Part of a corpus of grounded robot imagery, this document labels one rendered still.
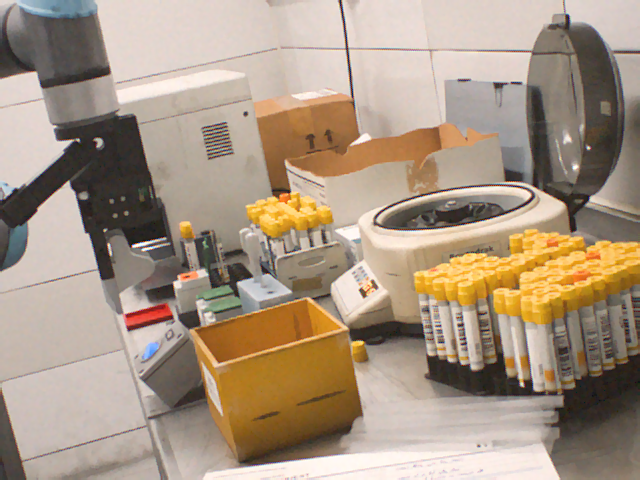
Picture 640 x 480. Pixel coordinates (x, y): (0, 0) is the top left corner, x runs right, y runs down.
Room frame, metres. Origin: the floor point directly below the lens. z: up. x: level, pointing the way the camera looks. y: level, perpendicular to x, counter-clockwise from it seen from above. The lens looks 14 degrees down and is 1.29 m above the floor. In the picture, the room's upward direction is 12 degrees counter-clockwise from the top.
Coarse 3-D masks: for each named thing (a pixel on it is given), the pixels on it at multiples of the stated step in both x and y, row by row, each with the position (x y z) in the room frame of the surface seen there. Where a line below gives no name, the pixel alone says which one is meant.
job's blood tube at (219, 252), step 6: (216, 234) 1.47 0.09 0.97; (216, 240) 1.47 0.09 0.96; (216, 246) 1.47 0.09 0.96; (216, 252) 1.47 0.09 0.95; (222, 252) 1.47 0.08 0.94; (216, 258) 1.47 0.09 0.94; (222, 258) 1.47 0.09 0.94; (222, 264) 1.47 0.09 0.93; (222, 270) 1.47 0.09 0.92; (222, 276) 1.47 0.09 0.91; (228, 276) 1.47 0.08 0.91; (222, 282) 1.47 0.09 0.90
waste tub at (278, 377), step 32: (224, 320) 1.04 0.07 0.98; (256, 320) 1.04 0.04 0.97; (288, 320) 1.05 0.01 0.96; (320, 320) 1.01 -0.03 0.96; (224, 352) 1.03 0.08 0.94; (256, 352) 1.04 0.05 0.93; (288, 352) 0.92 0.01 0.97; (320, 352) 0.93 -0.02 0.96; (224, 384) 0.91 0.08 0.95; (256, 384) 0.91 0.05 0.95; (288, 384) 0.92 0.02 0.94; (320, 384) 0.93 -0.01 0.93; (352, 384) 0.93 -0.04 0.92; (224, 416) 0.93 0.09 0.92; (256, 416) 0.91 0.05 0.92; (288, 416) 0.92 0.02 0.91; (320, 416) 0.92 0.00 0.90; (352, 416) 0.93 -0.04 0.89; (256, 448) 0.91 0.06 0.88
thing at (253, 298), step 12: (264, 276) 1.18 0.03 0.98; (240, 288) 1.17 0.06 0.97; (252, 288) 1.14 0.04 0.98; (264, 288) 1.13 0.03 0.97; (276, 288) 1.12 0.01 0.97; (252, 300) 1.11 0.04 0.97; (264, 300) 1.08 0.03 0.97; (276, 300) 1.09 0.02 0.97; (288, 300) 1.09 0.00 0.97; (252, 312) 1.13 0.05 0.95
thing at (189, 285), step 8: (192, 272) 1.36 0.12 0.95; (200, 272) 1.35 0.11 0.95; (184, 280) 1.33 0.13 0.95; (192, 280) 1.33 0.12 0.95; (200, 280) 1.33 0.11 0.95; (208, 280) 1.33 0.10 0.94; (176, 288) 1.32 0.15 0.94; (184, 288) 1.32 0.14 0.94; (192, 288) 1.33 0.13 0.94; (200, 288) 1.33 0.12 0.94; (208, 288) 1.33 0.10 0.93; (176, 296) 1.35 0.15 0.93; (184, 296) 1.32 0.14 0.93; (192, 296) 1.33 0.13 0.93; (184, 304) 1.32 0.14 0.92; (192, 304) 1.33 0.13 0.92
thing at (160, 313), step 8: (160, 304) 1.49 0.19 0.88; (136, 312) 1.48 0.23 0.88; (144, 312) 1.48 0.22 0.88; (152, 312) 1.47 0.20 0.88; (160, 312) 1.46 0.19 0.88; (168, 312) 1.44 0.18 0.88; (128, 320) 1.46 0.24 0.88; (136, 320) 1.45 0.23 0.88; (144, 320) 1.43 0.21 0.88; (152, 320) 1.42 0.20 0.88; (160, 320) 1.42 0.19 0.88; (128, 328) 1.41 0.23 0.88; (136, 328) 1.41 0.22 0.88
